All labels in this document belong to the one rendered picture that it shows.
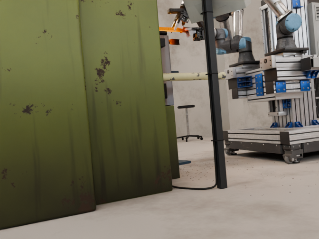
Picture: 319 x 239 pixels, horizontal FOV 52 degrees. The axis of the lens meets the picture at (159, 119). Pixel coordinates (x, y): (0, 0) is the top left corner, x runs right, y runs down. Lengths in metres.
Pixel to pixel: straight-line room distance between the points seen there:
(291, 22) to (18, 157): 1.94
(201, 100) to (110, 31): 4.07
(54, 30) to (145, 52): 0.48
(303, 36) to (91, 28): 1.88
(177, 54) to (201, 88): 0.71
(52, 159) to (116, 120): 0.37
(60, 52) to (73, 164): 0.49
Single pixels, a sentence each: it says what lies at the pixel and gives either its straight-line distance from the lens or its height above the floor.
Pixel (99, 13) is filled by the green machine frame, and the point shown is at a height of 0.93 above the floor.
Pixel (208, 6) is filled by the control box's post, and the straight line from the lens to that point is 1.82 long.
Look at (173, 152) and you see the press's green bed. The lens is 2.11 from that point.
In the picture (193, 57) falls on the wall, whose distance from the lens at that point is 5.69.
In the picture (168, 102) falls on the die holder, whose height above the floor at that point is 0.49.
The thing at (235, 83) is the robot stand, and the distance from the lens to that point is 2.94.
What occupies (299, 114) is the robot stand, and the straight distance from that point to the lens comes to 2.90.
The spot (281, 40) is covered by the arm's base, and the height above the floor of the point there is 0.89.
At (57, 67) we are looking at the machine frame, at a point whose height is 0.65.
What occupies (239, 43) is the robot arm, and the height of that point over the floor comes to 0.88.
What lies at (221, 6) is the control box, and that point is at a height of 0.95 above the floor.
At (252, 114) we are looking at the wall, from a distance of 6.19.
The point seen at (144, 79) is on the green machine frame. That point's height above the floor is 0.60.
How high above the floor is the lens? 0.40
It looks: level
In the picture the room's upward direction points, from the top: 5 degrees counter-clockwise
